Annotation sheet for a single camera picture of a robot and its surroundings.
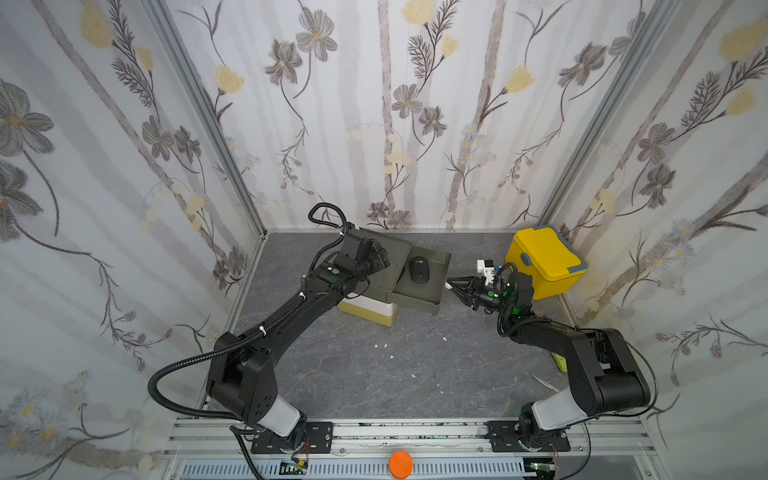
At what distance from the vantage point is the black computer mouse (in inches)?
35.1

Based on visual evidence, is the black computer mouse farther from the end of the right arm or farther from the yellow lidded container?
the yellow lidded container

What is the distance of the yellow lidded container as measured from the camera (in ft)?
3.05

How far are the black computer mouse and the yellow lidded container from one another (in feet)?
0.95
